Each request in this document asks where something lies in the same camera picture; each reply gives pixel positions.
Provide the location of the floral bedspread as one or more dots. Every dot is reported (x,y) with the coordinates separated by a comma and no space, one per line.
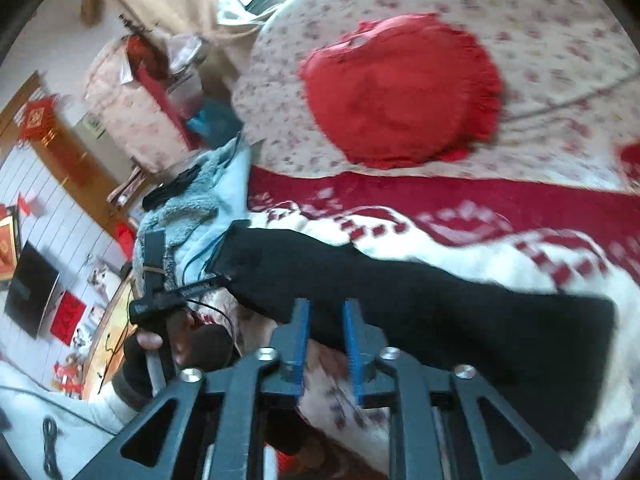
(540,35)

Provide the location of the clear plastic container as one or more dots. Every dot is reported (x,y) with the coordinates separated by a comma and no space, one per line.
(187,87)

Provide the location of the red paper decoration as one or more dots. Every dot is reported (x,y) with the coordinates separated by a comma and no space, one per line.
(67,317)

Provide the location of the red and white patterned blanket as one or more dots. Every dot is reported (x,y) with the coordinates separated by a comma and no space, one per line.
(500,220)

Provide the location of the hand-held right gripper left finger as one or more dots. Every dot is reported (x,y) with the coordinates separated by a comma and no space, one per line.
(300,345)

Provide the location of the floral covered chair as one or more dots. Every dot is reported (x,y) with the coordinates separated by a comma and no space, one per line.
(125,110)

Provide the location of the wooden door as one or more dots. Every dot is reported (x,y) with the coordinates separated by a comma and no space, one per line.
(75,170)

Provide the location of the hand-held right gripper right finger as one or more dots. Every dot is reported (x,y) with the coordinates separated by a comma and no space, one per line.
(353,350)

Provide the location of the wooden cabinet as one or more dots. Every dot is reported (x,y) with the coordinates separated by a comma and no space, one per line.
(112,340)

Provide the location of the light blue fluffy towel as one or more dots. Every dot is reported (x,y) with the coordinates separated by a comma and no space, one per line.
(200,200)

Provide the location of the red heart-shaped ruffled pillow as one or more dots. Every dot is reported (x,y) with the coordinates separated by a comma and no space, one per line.
(400,90)

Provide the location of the person's left forearm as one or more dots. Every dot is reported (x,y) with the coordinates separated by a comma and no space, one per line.
(115,410)

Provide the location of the person's left hand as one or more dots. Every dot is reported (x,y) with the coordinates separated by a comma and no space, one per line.
(200,345)

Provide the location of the red knot wall decoration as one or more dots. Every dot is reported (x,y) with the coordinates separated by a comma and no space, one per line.
(35,117)

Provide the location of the small black cloth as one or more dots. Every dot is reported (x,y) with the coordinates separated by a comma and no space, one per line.
(172,185)

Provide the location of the small red ruffled pillow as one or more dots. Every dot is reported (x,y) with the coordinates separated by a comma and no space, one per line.
(631,162)

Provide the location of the black pants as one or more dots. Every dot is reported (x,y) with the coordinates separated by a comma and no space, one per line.
(400,300)

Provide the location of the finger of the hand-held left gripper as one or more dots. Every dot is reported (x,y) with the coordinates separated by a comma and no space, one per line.
(216,280)

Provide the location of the blue plastic bag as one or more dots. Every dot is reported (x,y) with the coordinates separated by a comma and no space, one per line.
(212,120)

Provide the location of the black television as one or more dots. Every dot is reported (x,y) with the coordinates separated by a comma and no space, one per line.
(32,290)

